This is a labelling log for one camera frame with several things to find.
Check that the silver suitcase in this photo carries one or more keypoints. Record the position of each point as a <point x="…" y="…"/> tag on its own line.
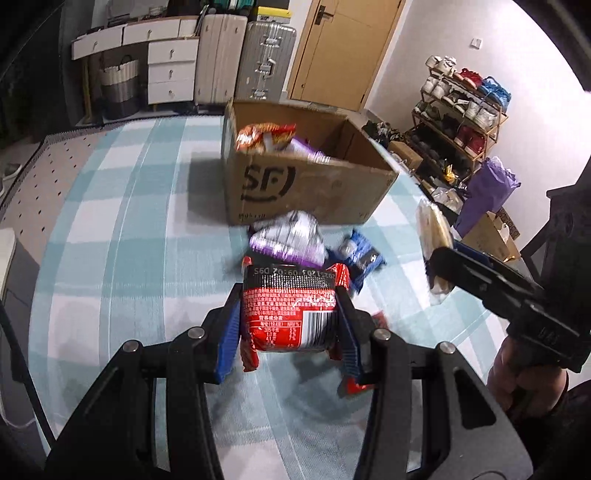
<point x="265" y="60"/>

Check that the printed cardboard box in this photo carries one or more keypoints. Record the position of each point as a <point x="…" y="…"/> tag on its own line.
<point x="489" y="240"/>

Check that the white drawer cabinet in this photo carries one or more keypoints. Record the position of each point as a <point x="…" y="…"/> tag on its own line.
<point x="171" y="69"/>

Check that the wooden door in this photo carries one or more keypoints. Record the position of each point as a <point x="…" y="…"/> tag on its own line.
<point x="337" y="55"/>

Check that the purple bag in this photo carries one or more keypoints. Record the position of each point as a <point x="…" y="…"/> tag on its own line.
<point x="485" y="194"/>

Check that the clear yellow biscuit packet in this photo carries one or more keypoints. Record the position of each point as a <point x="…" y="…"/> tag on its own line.
<point x="434" y="230"/>

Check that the woven laundry basket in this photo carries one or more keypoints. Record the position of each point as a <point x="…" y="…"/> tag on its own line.
<point x="119" y="90"/>

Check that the beige suitcase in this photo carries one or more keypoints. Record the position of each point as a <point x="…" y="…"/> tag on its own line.
<point x="219" y="60"/>

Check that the person's right hand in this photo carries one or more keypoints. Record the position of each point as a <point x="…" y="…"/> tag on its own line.
<point x="508" y="383"/>

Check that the small red white packet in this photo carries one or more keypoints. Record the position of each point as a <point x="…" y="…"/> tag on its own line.
<point x="353" y="387"/>

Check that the grey slipper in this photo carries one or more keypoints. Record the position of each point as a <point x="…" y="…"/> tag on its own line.
<point x="9" y="174"/>

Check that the orange snack packet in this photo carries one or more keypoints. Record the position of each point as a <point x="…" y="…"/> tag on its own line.
<point x="261" y="136"/>

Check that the teal suitcase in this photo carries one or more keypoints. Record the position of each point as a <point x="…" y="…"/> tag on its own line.
<point x="235" y="4"/>

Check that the white purple printed snack packet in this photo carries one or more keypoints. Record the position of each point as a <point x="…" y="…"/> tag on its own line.
<point x="288" y="237"/>

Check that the brown cardboard box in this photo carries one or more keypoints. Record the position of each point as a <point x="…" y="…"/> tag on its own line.
<point x="300" y="189"/>

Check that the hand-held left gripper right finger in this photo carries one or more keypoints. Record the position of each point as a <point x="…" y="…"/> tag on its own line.
<point x="349" y="350"/>

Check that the wooden shoe rack with shoes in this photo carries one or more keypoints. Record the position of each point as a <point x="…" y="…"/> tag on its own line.
<point x="461" y="106"/>

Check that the yellow bag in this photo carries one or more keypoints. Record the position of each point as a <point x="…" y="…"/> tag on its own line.
<point x="449" y="175"/>

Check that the blue snack packet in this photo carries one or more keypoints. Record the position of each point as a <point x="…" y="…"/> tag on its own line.
<point x="358" y="256"/>

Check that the clear plastic bag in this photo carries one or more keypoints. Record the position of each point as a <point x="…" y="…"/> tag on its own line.
<point x="445" y="198"/>

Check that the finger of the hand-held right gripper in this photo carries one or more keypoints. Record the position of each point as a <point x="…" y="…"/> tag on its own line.
<point x="480" y="279"/>
<point x="471" y="251"/>

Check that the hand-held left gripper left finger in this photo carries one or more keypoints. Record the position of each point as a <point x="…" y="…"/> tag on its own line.
<point x="229" y="339"/>

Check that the yellow black shoe box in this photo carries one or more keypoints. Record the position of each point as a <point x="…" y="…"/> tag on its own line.
<point x="274" y="14"/>

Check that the white desk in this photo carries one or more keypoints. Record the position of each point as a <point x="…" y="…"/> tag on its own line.
<point x="134" y="32"/>

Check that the pile of sneakers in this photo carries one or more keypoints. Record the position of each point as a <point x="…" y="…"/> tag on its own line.
<point x="381" y="134"/>

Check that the red black snack packet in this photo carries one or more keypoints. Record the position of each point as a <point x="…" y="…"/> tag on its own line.
<point x="291" y="314"/>

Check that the small cardboard box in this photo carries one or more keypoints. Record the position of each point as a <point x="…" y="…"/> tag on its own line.
<point x="406" y="154"/>

